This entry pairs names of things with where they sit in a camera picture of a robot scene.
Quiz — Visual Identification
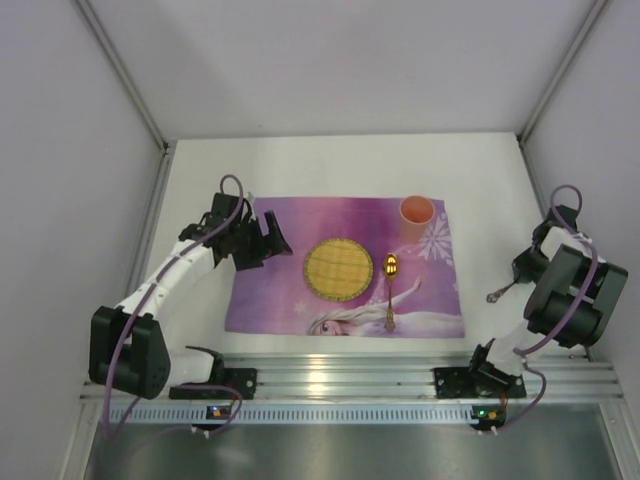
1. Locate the purple Frozen placemat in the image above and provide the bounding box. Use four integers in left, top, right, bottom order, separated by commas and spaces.
225, 197, 465, 339

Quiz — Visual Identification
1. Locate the yellow round woven coaster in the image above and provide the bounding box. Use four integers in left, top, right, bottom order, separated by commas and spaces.
303, 238, 373, 302

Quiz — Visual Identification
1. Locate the gold fork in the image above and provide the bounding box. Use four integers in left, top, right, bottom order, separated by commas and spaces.
382, 253, 399, 333

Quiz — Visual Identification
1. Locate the pink plastic cup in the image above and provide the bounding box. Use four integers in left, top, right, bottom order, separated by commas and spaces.
399, 195, 435, 244

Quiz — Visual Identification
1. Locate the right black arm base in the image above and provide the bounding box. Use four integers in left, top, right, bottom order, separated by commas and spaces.
433, 341, 526, 399

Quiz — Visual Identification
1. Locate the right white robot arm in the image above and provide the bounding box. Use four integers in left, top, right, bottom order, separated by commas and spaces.
469, 205, 628, 392

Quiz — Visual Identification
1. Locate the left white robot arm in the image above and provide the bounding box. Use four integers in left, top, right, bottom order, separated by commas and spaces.
88, 193, 292, 399

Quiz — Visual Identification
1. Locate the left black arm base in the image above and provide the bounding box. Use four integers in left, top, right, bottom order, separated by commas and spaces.
169, 368, 258, 400

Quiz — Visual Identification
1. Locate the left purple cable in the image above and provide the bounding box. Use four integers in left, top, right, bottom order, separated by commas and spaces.
101, 174, 251, 441

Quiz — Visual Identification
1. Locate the aluminium mounting rail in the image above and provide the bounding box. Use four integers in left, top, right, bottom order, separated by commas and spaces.
79, 352, 621, 403

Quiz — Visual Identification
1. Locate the perforated grey cable duct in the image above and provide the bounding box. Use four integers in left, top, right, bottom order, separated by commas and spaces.
109, 403, 505, 425

